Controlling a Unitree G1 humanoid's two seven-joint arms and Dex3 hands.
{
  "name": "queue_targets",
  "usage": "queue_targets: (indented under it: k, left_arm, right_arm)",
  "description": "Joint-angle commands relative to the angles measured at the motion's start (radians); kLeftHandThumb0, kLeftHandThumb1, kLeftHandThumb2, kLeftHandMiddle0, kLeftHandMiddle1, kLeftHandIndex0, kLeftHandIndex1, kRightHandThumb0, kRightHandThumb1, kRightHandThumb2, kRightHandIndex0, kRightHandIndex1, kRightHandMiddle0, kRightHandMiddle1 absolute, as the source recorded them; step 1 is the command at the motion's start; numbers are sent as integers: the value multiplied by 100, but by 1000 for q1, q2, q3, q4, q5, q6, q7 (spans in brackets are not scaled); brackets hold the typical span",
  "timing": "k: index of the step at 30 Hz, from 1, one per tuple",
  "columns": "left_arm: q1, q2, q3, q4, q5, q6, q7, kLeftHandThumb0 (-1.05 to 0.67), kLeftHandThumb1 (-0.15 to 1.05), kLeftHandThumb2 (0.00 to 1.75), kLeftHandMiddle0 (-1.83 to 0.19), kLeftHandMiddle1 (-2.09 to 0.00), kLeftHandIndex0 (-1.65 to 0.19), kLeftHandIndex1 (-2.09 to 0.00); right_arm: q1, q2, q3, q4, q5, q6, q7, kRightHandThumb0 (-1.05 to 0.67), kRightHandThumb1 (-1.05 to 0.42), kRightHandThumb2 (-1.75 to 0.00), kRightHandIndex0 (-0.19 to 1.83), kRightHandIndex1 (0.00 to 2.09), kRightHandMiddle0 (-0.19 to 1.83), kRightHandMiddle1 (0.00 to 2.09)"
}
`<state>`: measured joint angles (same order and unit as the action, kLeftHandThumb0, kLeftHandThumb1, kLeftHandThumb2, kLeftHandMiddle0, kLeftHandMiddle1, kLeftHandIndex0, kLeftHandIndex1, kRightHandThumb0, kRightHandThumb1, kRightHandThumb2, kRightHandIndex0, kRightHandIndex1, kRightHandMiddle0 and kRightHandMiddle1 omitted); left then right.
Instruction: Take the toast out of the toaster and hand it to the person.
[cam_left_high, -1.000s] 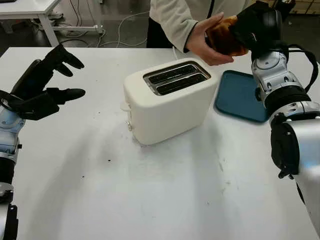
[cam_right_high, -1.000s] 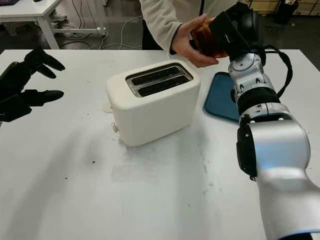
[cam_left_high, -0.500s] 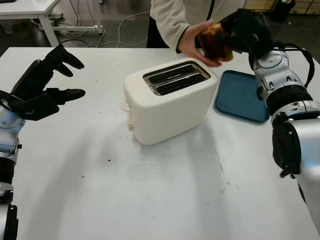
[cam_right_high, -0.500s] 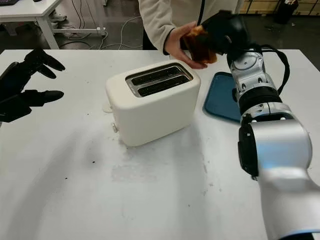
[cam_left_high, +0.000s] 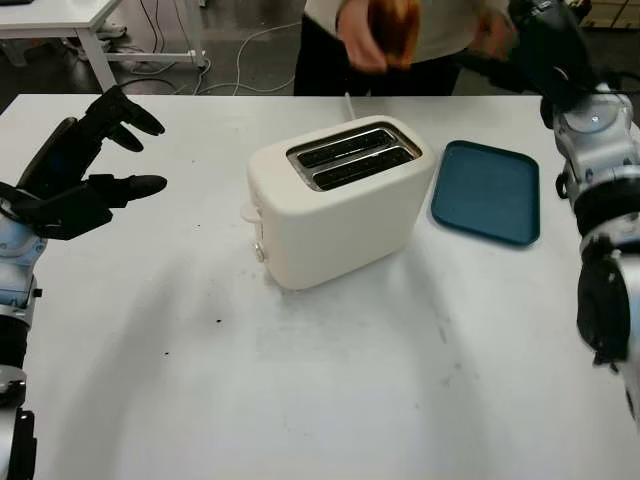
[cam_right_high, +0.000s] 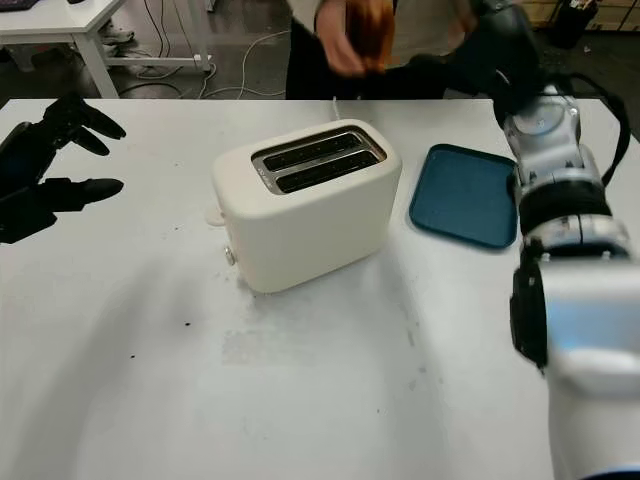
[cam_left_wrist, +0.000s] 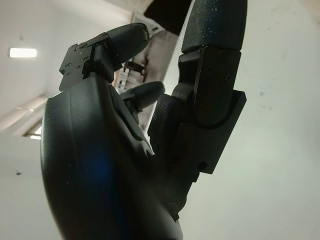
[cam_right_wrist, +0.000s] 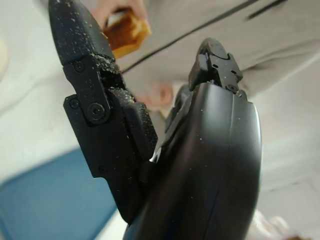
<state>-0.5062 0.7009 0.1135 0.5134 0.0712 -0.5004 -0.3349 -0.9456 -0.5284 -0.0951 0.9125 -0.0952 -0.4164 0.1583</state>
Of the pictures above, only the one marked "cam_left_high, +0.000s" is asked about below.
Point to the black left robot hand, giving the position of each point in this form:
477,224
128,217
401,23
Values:
60,150

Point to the person bare right hand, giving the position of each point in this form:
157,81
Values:
360,40

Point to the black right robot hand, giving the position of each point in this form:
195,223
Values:
530,45

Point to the person bare left hand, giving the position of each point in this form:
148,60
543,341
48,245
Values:
495,35

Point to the browned toast slice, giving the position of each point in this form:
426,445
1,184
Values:
395,32

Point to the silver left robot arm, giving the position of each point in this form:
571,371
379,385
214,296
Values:
15,270

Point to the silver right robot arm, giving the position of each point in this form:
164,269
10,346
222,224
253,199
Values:
605,200

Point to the person beige jacket black trousers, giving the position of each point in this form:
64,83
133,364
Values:
440,55

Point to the cream two-slot toaster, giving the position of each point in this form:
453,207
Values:
340,225

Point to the wooden crate stack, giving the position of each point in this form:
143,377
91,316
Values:
612,15

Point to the grey step stool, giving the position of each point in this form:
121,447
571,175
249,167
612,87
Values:
12,52

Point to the white office desk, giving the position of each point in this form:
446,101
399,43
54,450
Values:
50,20

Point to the white sneaker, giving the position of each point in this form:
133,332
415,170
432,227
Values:
112,29

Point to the blue plastic tray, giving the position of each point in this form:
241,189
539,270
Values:
485,195

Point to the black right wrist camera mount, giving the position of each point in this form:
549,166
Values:
565,65

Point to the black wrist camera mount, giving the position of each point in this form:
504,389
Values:
70,212
565,65

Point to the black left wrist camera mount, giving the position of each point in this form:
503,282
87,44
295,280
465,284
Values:
70,212

